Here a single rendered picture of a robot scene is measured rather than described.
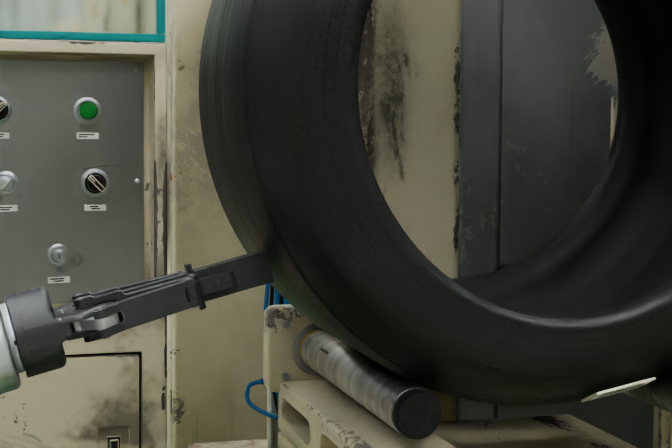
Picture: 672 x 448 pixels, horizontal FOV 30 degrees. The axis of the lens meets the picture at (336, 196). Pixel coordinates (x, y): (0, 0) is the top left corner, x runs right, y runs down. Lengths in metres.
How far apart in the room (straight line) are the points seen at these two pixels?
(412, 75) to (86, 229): 0.55
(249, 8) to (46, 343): 0.34
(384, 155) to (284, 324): 0.23
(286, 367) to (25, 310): 0.42
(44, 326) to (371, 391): 0.31
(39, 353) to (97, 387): 0.65
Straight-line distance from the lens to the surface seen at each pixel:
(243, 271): 1.16
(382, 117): 1.47
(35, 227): 1.78
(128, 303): 1.10
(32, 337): 1.11
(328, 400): 1.35
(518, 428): 1.50
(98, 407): 1.77
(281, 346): 1.44
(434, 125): 1.49
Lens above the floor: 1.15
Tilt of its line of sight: 3 degrees down
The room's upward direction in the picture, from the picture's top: straight up
